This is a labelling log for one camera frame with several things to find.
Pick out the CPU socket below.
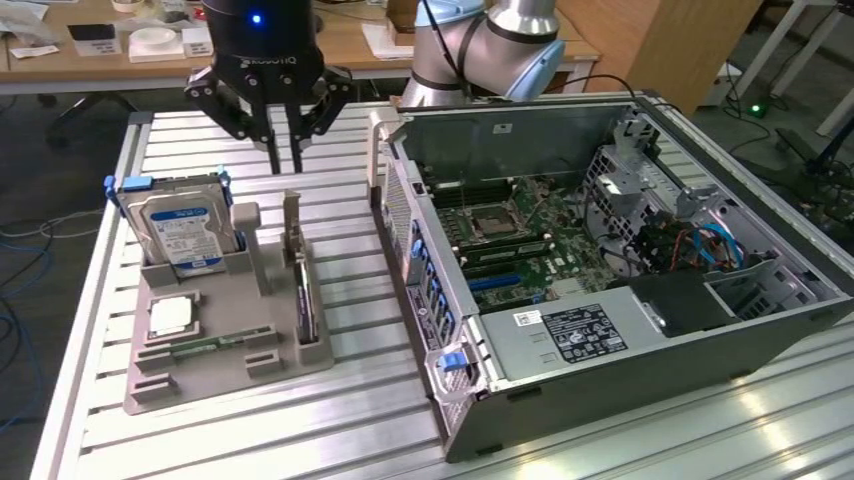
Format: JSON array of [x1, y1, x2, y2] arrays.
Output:
[[466, 207, 529, 240]]

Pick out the white paper stack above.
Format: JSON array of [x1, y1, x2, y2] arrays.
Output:
[[362, 22, 417, 60]]

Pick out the graphics card with fan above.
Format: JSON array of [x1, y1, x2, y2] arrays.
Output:
[[281, 188, 321, 347]]

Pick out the installed RAM stick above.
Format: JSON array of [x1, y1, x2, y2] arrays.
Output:
[[464, 241, 556, 265]]

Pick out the wooden desk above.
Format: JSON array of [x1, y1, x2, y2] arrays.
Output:
[[0, 0, 602, 96]]

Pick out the hard disk in blue carrier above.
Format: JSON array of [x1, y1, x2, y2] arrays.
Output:
[[103, 169, 235, 279]]

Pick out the clear plastic bag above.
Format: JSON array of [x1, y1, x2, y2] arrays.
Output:
[[0, 0, 66, 44]]

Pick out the brown cardboard box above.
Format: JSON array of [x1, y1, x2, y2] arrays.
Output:
[[386, 0, 421, 32]]

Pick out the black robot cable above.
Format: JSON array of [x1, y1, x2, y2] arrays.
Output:
[[466, 74, 676, 109]]

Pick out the wooden cabinet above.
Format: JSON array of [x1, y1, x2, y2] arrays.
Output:
[[557, 0, 767, 114]]

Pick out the white desk frame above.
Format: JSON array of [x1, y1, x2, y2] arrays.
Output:
[[731, 0, 854, 136]]

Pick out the grey power supply unit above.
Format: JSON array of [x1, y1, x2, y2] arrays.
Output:
[[480, 285, 669, 384]]

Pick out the black floor stand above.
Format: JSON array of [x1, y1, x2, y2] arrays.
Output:
[[773, 127, 854, 176]]

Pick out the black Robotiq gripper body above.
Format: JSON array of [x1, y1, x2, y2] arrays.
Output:
[[203, 0, 329, 107]]

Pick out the small white box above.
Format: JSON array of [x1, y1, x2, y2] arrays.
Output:
[[181, 27, 215, 58]]

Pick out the silver CPU chip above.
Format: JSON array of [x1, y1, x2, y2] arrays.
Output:
[[147, 298, 202, 339]]

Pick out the grey parts rack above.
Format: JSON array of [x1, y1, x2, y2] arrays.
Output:
[[123, 202, 340, 417]]

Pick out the blue expansion slot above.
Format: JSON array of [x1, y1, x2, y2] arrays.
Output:
[[470, 276, 524, 295]]

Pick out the blue disk wires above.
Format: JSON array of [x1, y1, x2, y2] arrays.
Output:
[[690, 223, 748, 274]]

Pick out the green motherboard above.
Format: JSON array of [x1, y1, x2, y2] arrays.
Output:
[[426, 172, 642, 316]]

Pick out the metal disk bay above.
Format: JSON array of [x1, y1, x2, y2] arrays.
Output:
[[584, 107, 676, 241]]

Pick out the white floor cable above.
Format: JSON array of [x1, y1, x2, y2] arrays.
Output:
[[0, 209, 106, 240]]

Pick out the black chair base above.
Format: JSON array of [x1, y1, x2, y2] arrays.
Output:
[[37, 92, 93, 149]]

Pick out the blue floor cable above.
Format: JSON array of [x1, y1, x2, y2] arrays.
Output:
[[0, 234, 59, 431]]

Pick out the green RAM stick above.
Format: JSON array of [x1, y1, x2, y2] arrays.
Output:
[[170, 332, 269, 357]]

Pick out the black and white box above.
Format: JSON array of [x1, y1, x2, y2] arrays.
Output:
[[66, 23, 126, 57]]

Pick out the open grey PC case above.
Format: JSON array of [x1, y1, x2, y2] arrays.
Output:
[[366, 88, 854, 464]]

